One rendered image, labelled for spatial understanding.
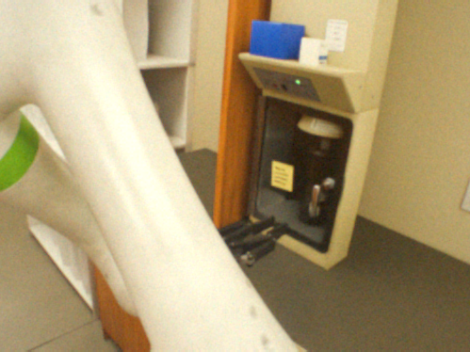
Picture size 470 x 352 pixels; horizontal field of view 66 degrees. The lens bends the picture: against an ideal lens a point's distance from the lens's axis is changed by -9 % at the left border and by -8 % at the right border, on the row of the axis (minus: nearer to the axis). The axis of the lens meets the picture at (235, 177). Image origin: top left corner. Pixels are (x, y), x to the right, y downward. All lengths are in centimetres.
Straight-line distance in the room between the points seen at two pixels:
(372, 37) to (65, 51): 74
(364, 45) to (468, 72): 46
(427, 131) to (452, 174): 16
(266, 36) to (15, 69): 72
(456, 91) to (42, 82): 119
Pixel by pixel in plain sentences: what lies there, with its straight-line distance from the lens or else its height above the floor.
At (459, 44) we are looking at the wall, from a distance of 135.
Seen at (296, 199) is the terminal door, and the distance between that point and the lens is 114.
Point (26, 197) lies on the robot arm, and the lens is 55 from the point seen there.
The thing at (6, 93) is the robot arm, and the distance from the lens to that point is 43.
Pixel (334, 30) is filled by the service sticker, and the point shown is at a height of 160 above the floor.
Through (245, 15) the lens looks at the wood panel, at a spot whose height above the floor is 161.
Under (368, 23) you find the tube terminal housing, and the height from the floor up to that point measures 162.
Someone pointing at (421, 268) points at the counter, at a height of 94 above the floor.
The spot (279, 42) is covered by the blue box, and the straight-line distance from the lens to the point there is 98.
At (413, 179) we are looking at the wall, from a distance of 144.
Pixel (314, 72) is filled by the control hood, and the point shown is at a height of 150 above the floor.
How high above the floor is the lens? 161
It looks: 23 degrees down
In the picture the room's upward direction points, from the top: 5 degrees clockwise
